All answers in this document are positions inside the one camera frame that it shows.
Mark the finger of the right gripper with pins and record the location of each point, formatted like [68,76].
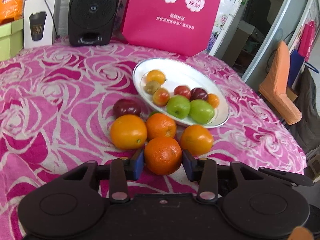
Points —
[295,178]

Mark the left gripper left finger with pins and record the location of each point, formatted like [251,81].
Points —
[75,202]

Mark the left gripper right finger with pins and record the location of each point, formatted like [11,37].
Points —
[252,202]

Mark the smooth orange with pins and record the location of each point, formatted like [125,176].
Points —
[128,132]
[197,140]

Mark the orange mandarin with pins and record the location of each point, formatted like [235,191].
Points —
[160,125]
[163,156]

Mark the large green apple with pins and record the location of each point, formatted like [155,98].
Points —
[201,111]

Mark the dark red plum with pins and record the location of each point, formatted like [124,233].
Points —
[125,107]

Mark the small orange kumquat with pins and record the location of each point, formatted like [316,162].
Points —
[213,100]

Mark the orange mandarin top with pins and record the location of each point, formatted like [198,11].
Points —
[160,125]

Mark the small red tomato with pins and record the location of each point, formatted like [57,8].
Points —
[183,91]

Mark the small yellow orange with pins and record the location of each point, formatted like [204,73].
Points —
[156,75]

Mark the dark jacket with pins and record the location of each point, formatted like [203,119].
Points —
[306,131]

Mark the orange covered chair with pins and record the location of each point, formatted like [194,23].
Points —
[274,86]

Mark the pink rose tablecloth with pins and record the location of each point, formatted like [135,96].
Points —
[56,110]

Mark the blue bag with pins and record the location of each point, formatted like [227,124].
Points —
[296,62]

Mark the pink hanging bag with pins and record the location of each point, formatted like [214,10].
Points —
[307,39]

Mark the white coffee cup box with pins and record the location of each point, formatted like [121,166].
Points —
[40,23]

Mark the light green box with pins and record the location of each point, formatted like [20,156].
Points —
[11,39]

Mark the magenta tote bag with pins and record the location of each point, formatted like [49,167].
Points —
[177,26]

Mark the black speaker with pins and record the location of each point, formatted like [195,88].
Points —
[91,22]

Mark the orange white snack bag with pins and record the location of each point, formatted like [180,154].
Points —
[11,10]

